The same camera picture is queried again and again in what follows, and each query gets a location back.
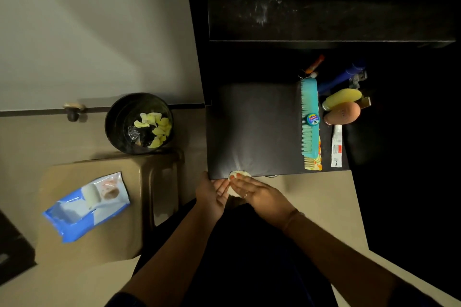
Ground person's right hand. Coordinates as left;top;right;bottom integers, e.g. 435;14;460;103
229;173;298;230

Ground blue patterned right sleeve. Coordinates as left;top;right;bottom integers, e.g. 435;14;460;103
387;276;444;307

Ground beige plastic stool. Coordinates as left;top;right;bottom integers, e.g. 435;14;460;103
34;150;185;268

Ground yellow makeup sponge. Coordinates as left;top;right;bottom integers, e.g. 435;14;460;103
321;88;363;112

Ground person's dark trousers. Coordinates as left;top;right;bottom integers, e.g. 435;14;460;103
133;197;339;307

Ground person's left hand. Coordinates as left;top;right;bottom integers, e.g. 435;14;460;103
195;171;231;224

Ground blue patterned sleeve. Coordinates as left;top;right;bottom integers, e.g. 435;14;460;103
104;291;146;307
387;276;444;307

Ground yellow crumpled wipes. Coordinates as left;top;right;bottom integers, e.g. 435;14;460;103
133;112;172;149

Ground metal cabinet hinge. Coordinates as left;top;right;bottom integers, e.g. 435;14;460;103
348;70;372;109

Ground dark furniture piece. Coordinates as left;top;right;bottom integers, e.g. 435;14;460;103
0;209;36;286

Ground white wet wipe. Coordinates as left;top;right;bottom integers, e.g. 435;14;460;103
227;170;253;198

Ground floral yellow orange packet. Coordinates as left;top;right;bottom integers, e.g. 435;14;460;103
312;134;323;172

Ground black round waste bin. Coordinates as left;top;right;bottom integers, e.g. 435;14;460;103
104;93;175;155

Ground person's right forearm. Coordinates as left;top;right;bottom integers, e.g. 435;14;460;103
282;211;401;307

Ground white tube with red label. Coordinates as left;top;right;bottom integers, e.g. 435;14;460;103
330;124;344;168

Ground pink wrist thread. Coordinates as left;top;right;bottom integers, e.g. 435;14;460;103
283;209;305;233

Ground pale cabinet door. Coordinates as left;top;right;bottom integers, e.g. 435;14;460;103
0;0;205;112

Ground teal wide-tooth comb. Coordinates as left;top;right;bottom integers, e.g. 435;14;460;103
301;77;321;159

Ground blue plastic bottle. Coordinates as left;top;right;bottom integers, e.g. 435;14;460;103
316;62;366;95

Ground person's left forearm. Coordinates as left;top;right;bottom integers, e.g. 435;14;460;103
119;209;221;307

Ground pink makeup sponge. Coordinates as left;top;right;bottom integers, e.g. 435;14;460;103
323;101;362;126

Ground blue patterned left sleeve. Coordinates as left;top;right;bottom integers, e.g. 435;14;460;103
104;291;146;307

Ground dark cabinet shelf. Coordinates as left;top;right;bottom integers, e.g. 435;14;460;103
207;0;458;48

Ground orange lip balm stick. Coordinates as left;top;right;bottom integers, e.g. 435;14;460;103
305;54;326;75

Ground blue wet wipes pack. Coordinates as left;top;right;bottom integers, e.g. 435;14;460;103
42;172;131;244

